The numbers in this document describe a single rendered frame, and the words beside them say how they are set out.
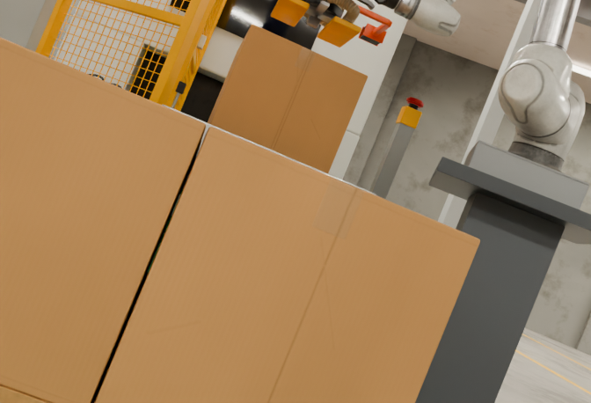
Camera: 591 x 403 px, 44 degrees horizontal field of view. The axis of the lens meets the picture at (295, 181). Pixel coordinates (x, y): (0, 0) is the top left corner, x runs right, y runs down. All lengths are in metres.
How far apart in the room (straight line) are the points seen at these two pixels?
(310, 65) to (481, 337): 0.95
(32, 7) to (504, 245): 1.91
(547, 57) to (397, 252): 1.13
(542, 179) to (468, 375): 0.56
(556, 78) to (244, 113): 0.91
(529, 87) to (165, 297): 1.24
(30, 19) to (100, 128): 2.04
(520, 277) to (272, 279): 1.21
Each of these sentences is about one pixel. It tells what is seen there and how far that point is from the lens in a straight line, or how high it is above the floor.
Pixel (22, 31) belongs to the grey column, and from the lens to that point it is 2.98.
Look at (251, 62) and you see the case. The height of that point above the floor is 0.84.
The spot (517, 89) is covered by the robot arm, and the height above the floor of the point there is 0.97.
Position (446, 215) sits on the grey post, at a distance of 5.32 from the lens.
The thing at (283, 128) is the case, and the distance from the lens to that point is 2.28.
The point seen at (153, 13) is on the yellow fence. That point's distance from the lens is 3.15.
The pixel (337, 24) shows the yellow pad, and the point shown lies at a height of 1.09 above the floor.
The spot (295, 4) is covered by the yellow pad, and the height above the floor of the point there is 1.10.
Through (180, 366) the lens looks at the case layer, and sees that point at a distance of 0.98.
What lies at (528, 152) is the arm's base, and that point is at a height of 0.87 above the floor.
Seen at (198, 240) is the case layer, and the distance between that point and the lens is 0.95.
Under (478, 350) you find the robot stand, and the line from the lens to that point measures 2.09.
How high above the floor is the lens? 0.50
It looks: 1 degrees up
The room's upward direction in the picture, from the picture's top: 22 degrees clockwise
